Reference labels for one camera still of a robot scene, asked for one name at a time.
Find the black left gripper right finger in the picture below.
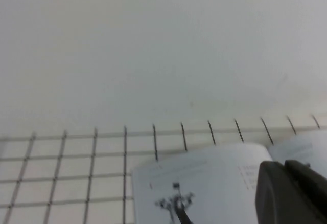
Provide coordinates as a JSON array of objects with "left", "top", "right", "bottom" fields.
[{"left": 254, "top": 159, "right": 327, "bottom": 224}]

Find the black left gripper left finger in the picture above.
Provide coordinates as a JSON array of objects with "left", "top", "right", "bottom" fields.
[{"left": 175, "top": 207, "right": 193, "bottom": 224}]

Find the white printed book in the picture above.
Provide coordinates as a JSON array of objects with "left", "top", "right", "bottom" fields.
[{"left": 131, "top": 131, "right": 327, "bottom": 224}]

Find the white black-grid tablecloth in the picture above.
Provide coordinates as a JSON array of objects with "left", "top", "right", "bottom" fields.
[{"left": 0, "top": 114, "right": 327, "bottom": 224}]

